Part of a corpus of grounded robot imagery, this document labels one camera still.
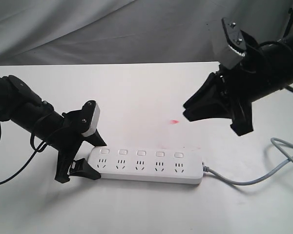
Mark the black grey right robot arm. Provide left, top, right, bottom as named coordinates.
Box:
left=183, top=32, right=293, bottom=136

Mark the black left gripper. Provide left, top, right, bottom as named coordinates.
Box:
left=54, top=102, right=106, bottom=183

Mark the white five-outlet power strip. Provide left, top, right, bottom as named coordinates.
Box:
left=88, top=146, right=203, bottom=185

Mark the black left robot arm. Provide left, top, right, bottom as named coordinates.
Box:
left=0, top=75, right=106, bottom=183

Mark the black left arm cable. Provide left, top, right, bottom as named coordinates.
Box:
left=0, top=99, right=71, bottom=187

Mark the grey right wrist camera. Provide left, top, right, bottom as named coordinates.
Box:
left=220, top=18, right=246, bottom=69

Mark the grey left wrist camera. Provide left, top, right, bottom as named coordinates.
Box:
left=82, top=100, right=101, bottom=137

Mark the grey backdrop cloth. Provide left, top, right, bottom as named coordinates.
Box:
left=0, top=0, right=293, bottom=65

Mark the black tripod stand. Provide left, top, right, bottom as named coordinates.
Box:
left=283, top=7, right=293, bottom=38

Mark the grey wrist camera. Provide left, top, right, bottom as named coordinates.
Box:
left=220, top=18, right=246, bottom=69
left=82, top=100, right=101, bottom=137

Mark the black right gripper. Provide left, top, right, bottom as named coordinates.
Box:
left=182, top=30, right=259, bottom=137

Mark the grey power cable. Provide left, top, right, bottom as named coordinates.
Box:
left=201, top=138, right=293, bottom=189

